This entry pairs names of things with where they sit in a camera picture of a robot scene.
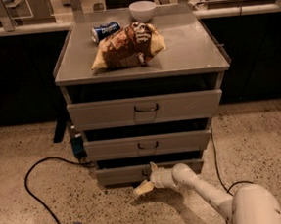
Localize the blue power box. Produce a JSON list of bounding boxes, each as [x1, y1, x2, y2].
[[70, 136, 86, 159]]

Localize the dark counter cabinet right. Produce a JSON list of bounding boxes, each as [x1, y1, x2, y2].
[[200, 12, 281, 104]]

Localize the grey drawer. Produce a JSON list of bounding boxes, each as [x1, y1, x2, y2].
[[96, 158, 204, 186], [68, 89, 221, 131], [84, 130, 211, 161]]

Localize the grey top drawer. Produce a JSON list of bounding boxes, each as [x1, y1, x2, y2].
[[68, 89, 221, 131]]

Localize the brown chip bag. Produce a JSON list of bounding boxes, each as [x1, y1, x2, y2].
[[91, 22, 166, 70]]

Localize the black cable left floor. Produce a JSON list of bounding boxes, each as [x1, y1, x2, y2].
[[21, 153, 100, 224]]

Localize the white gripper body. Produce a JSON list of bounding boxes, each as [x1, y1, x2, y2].
[[150, 168, 177, 189]]

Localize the grey middle drawer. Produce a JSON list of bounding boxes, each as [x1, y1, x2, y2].
[[84, 130, 211, 161]]

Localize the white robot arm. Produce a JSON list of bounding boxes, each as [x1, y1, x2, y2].
[[133, 162, 281, 224]]

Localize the white bowl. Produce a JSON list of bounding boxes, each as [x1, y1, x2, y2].
[[129, 0, 156, 22]]

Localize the dark counter cabinet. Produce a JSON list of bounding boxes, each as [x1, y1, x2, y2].
[[200, 12, 281, 104], [0, 30, 68, 126]]

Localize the dark counter cabinet left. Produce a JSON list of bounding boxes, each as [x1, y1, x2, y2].
[[0, 30, 68, 126]]

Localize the grey bottom drawer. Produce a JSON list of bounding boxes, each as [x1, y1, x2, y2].
[[96, 158, 204, 186]]

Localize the grey metal drawer cabinet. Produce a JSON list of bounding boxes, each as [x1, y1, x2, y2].
[[47, 0, 243, 195]]

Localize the blue Pepsi can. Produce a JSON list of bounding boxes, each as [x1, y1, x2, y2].
[[90, 22, 120, 43]]

